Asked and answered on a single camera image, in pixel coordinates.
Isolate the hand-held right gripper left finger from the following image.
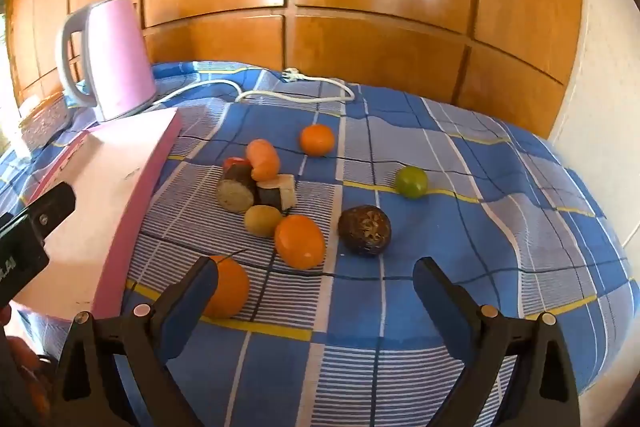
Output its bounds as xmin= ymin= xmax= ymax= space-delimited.
xmin=50 ymin=256 xmax=219 ymax=427

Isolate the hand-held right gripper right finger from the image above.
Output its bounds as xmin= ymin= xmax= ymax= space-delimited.
xmin=413 ymin=257 xmax=581 ymax=427

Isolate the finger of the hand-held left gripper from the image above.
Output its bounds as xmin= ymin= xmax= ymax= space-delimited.
xmin=0 ymin=182 xmax=77 ymax=308

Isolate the pink white cutting board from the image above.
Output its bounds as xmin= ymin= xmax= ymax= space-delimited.
xmin=10 ymin=108 xmax=183 ymax=323

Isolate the large orange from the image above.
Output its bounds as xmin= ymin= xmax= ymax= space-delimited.
xmin=202 ymin=255 xmax=251 ymax=320

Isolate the dark brown cut fruit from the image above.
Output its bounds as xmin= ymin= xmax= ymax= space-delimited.
xmin=337 ymin=205 xmax=392 ymax=256

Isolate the yellow-green kiwi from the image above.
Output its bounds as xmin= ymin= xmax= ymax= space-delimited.
xmin=244 ymin=205 xmax=283 ymax=239

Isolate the large eggplant piece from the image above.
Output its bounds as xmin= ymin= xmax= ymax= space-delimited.
xmin=216 ymin=164 xmax=258 ymax=214

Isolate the green lime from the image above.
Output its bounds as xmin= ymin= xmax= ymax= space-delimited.
xmin=395 ymin=166 xmax=429 ymax=200

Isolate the small eggplant piece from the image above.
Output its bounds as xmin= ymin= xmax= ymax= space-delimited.
xmin=256 ymin=174 xmax=297 ymax=211

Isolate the person's left hand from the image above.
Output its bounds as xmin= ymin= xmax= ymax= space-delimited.
xmin=0 ymin=304 xmax=53 ymax=418

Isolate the blue plaid blanket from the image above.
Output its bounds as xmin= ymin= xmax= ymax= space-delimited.
xmin=0 ymin=59 xmax=640 ymax=427

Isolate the pink electric kettle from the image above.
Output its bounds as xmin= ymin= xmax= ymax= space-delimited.
xmin=56 ymin=0 xmax=158 ymax=122

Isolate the round orange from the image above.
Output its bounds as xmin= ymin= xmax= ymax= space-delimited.
xmin=300 ymin=124 xmax=336 ymax=158

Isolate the white power cable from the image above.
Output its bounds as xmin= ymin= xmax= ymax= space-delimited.
xmin=150 ymin=68 xmax=356 ymax=105

